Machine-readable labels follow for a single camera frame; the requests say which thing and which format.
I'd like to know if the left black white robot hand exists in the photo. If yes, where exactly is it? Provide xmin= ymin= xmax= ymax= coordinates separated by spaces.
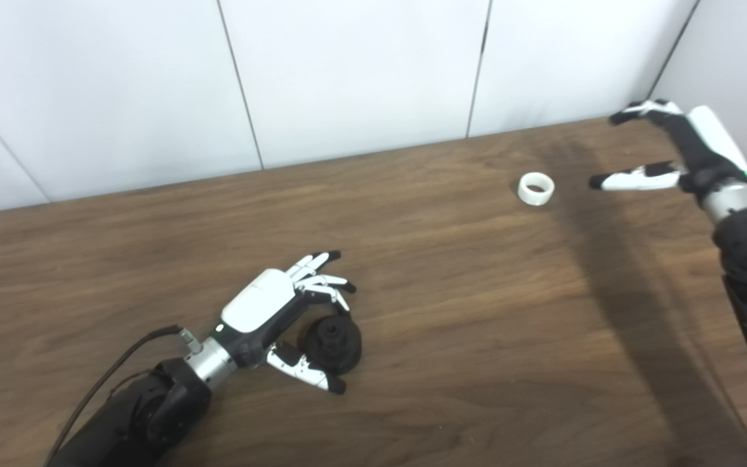
xmin=218 ymin=250 xmax=357 ymax=395

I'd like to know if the round black plastic part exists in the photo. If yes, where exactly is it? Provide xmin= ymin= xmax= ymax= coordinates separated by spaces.
xmin=298 ymin=314 xmax=362 ymax=376

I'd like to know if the white plastic ring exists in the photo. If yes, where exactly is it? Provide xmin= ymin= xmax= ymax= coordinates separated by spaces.
xmin=517 ymin=172 xmax=556 ymax=207

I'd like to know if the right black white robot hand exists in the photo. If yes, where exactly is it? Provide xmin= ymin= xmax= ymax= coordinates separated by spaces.
xmin=589 ymin=99 xmax=747 ymax=195

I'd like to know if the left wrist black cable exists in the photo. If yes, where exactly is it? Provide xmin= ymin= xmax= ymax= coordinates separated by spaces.
xmin=43 ymin=326 xmax=204 ymax=467

